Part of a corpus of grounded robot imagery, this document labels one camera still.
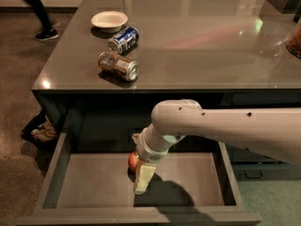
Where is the closed drawer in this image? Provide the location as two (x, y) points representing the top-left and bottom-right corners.
(226, 145), (281, 165)
(232, 164), (301, 181)

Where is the grey counter cabinet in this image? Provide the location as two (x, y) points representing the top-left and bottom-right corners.
(33, 0), (301, 124)

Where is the brown soda can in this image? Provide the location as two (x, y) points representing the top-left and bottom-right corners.
(98, 52), (138, 82)

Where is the blue soda can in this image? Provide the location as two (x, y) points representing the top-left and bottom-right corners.
(108, 26), (139, 55)

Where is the open grey top drawer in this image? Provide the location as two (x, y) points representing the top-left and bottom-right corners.
(15, 106), (261, 226)

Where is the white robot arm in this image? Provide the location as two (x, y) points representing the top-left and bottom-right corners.
(133, 100), (301, 195)

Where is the white bowl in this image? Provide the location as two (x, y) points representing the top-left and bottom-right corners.
(91, 11), (128, 33)

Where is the closed bottom right drawer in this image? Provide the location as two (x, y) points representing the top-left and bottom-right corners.
(232, 164), (301, 181)

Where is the red apple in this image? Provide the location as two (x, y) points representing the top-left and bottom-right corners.
(128, 152), (139, 172)

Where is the black bin with trash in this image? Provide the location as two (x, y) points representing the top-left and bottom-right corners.
(21, 109), (58, 151)

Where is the brown snack bag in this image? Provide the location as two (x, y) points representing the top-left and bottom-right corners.
(286, 21), (301, 58)

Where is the walking person's leg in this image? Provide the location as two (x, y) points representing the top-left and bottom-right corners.
(24, 0), (58, 41)

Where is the closed lower right drawer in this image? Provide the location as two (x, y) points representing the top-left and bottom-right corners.
(226, 145), (281, 165)

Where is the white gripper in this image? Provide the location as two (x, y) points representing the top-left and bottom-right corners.
(132, 128), (169, 195)

